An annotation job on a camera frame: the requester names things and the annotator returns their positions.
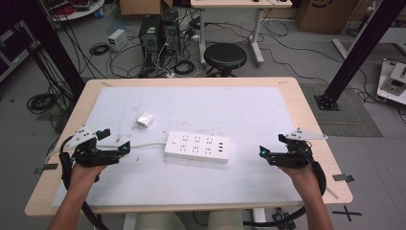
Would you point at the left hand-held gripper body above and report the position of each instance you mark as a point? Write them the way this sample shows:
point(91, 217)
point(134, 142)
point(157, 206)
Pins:
point(91, 155)

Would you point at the grey floor mat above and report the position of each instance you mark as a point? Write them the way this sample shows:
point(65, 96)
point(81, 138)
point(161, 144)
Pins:
point(351, 118)

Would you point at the large cardboard box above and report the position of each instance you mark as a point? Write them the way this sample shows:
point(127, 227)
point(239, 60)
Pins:
point(325, 14)

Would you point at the white metal frame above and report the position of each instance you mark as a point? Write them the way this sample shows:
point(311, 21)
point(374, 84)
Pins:
point(12, 60)

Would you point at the black round stool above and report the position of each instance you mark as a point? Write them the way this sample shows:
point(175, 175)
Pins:
point(225, 56)

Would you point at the white table mat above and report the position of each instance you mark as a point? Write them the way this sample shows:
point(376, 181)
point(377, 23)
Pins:
point(198, 185)

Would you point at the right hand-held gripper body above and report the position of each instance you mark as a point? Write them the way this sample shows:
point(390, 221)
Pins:
point(297, 156)

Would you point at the black tape cross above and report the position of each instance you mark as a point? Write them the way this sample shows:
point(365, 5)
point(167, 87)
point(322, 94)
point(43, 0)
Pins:
point(347, 213)

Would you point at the black metal post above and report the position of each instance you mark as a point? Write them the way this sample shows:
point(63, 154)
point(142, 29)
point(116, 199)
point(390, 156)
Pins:
point(54, 48)
point(360, 48)

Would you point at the person's right hand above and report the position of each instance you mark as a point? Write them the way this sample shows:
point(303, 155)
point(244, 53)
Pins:
point(303, 180)

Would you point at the white charger plug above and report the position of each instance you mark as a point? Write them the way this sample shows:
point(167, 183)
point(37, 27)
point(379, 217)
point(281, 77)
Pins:
point(145, 120)

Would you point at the white power supply box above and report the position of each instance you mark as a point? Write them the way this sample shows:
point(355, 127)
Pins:
point(117, 40)

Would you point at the round white table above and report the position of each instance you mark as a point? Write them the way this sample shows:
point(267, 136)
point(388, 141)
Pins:
point(79, 9)

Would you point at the white device on floor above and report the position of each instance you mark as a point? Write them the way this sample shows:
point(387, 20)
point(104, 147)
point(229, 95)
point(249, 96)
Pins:
point(394, 83)

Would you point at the grey tape strip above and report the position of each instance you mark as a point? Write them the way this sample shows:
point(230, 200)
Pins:
point(343, 177)
point(48, 167)

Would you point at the black computer tower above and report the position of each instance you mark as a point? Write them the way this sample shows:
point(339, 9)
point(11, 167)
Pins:
point(170, 30)
point(149, 35)

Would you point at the person's left hand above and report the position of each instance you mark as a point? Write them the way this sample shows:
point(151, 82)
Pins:
point(81, 179)

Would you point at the white power strip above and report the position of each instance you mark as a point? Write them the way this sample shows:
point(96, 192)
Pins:
point(198, 147)

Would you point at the small cardboard box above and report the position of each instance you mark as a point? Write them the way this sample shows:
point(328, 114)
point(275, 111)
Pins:
point(143, 6)

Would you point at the white desk with legs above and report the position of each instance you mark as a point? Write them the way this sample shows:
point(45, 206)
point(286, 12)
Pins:
point(239, 4)

